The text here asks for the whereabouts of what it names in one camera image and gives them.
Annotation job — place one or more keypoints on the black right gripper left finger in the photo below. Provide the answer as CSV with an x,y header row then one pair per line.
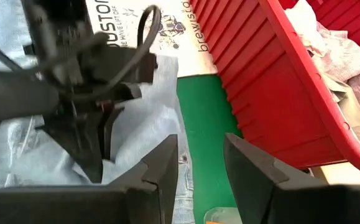
x,y
89,205

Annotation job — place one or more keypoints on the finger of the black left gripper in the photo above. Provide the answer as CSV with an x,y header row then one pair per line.
x,y
109,124
83,140

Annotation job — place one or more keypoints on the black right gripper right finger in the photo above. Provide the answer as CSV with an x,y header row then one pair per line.
x,y
291,205

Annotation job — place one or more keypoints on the light blue denim jeans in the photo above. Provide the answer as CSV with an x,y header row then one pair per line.
x,y
142,124

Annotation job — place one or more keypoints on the white printed tote bag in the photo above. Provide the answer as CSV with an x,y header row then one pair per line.
x,y
179,62

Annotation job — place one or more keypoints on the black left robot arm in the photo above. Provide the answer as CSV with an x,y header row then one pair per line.
x,y
11,99

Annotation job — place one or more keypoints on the red plastic laundry basket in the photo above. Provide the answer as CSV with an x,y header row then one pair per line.
x,y
260,93

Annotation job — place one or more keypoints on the light wooden desk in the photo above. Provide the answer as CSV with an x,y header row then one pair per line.
x,y
347,174

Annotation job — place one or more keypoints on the spray bottle with orange label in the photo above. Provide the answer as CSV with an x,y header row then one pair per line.
x,y
220,214

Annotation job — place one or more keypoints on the pink crumpled garment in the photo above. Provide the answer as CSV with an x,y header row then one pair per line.
x,y
350,68

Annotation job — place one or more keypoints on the white crumpled garment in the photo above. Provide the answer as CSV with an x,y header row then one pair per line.
x,y
301,25

